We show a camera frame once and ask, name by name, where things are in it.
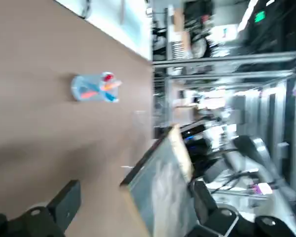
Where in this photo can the book with hands cover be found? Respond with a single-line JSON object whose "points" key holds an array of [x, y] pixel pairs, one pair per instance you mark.
{"points": [[160, 177]]}

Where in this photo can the blue marker pen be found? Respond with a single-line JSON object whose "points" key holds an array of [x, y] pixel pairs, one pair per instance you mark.
{"points": [[111, 96]]}

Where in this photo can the orange marker pen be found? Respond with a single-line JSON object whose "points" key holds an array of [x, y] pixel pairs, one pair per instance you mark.
{"points": [[113, 86]]}

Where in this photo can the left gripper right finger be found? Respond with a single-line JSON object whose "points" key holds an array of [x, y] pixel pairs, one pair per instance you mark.
{"points": [[219, 224]]}

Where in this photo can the clear plastic pen cup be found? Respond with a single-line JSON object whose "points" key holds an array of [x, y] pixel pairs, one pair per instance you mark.
{"points": [[79, 89]]}

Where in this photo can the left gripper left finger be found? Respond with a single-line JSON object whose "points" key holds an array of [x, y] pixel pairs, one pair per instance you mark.
{"points": [[39, 219]]}

